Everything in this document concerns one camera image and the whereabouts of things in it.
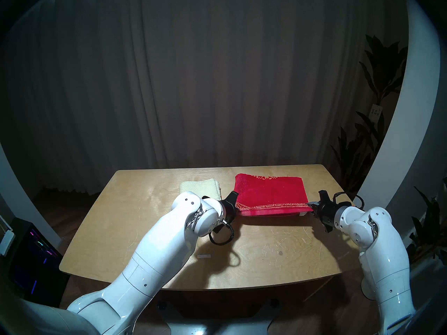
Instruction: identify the grey-brown pleated curtain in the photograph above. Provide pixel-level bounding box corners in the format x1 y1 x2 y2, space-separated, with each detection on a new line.
7 0 409 195

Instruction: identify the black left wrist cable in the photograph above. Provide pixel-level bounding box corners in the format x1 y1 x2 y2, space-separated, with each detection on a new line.
208 221 235 246

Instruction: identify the small white box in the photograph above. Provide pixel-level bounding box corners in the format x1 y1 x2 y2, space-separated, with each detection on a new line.
0 230 15 256

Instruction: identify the red towel with gold border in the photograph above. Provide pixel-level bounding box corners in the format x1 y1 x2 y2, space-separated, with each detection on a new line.
233 173 314 218

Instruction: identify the white plant label tag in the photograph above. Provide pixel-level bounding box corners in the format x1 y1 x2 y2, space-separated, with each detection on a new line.
368 104 383 124

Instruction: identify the white curved arch pillar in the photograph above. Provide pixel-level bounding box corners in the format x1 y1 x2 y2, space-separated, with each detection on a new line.
0 142 61 247
352 0 442 228

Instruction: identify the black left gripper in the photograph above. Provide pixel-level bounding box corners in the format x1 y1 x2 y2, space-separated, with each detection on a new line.
216 191 240 233

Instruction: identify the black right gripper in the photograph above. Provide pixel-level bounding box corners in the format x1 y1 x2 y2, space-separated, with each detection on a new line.
308 190 341 234

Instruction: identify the cream dotted towel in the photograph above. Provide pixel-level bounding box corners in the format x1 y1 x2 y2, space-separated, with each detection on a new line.
179 178 222 201

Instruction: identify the tall dark leafy plant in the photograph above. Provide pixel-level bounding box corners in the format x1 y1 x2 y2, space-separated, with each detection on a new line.
330 34 409 199

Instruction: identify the small dark potted plant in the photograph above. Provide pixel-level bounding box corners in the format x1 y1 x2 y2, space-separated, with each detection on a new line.
405 177 447 268

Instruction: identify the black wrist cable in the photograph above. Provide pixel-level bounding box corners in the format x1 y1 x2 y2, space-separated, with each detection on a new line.
332 192 365 210
208 221 235 246

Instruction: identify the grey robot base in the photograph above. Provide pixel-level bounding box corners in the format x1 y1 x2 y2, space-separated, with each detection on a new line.
157 299 280 335

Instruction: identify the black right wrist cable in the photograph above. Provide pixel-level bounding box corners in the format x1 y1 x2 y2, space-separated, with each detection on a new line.
332 192 365 210

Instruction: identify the black computer with RGB lights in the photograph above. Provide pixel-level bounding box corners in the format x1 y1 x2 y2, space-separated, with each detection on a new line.
0 217 70 303

